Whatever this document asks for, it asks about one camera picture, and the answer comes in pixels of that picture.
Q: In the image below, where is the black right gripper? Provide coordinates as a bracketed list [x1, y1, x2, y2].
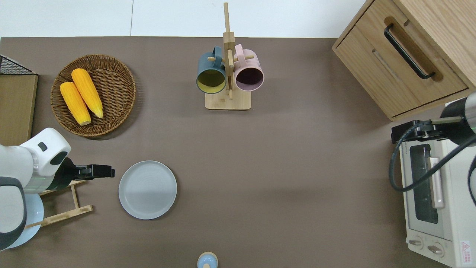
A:
[390, 120, 447, 144]

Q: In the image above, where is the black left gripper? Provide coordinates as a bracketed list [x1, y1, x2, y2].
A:
[74, 165, 115, 180]

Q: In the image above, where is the gray plate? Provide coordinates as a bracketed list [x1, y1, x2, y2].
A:
[119, 160, 177, 220]

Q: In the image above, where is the wooden plate rack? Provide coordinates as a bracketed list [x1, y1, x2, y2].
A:
[26, 180, 93, 228]

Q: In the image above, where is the light blue plate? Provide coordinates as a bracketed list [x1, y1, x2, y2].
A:
[6, 193, 44, 249]

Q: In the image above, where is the yellow corn cob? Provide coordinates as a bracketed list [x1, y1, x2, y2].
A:
[60, 82, 91, 126]
[71, 68, 104, 119]

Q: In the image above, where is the brown wicker basket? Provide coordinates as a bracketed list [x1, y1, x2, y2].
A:
[51, 54, 136, 137]

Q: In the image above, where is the white toaster oven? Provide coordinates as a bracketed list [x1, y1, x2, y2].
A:
[399, 138, 476, 268]

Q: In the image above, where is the wooden cabinet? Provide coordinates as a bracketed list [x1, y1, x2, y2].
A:
[332, 0, 476, 121]

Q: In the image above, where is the blue service bell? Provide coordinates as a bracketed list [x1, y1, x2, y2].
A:
[197, 252, 218, 268]

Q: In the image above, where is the wooden mug tree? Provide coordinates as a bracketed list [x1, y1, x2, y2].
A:
[205, 2, 252, 110]

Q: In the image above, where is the dark blue mug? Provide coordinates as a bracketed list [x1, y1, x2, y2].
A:
[196, 46, 227, 94]

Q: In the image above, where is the brown table mat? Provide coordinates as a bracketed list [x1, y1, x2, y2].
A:
[0, 36, 476, 268]

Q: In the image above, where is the pink mug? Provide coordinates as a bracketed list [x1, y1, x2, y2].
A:
[234, 44, 265, 92]

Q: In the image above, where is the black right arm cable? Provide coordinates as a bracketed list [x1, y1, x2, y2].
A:
[389, 122, 476, 207]

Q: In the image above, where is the black cabinet handle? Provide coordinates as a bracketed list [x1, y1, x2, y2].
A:
[384, 23, 435, 80]

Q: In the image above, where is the wire shelf with wooden boards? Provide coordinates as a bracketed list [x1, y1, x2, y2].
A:
[0, 55, 38, 146]

